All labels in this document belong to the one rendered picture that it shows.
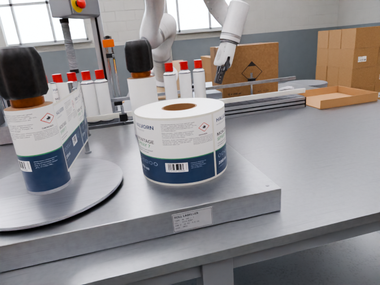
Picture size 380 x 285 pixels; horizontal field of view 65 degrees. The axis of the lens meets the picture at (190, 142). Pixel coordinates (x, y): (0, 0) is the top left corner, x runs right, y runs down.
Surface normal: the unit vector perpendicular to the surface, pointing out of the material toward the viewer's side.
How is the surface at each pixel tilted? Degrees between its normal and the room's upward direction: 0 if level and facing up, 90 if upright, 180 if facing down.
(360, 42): 90
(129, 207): 0
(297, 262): 0
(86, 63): 90
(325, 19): 90
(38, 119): 90
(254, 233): 0
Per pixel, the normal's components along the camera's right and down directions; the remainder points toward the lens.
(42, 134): 0.64, 0.20
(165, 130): -0.27, 0.33
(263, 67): 0.17, 0.31
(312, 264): -0.08, -0.94
